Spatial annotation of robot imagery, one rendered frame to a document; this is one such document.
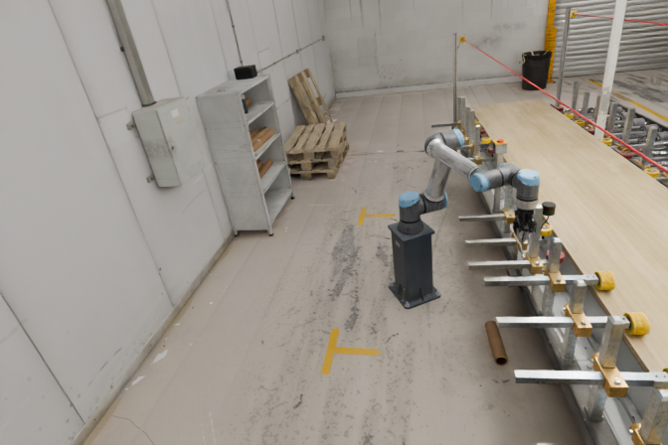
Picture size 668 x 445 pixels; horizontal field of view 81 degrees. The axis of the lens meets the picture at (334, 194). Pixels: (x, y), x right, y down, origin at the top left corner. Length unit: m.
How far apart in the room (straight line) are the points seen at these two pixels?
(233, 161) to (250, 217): 0.64
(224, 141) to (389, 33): 6.49
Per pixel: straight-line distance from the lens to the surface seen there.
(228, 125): 3.93
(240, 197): 4.21
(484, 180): 1.93
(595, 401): 1.80
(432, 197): 2.82
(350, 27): 9.87
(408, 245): 2.88
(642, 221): 2.68
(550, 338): 2.10
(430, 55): 9.85
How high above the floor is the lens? 2.17
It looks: 26 degrees down
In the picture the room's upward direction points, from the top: 8 degrees counter-clockwise
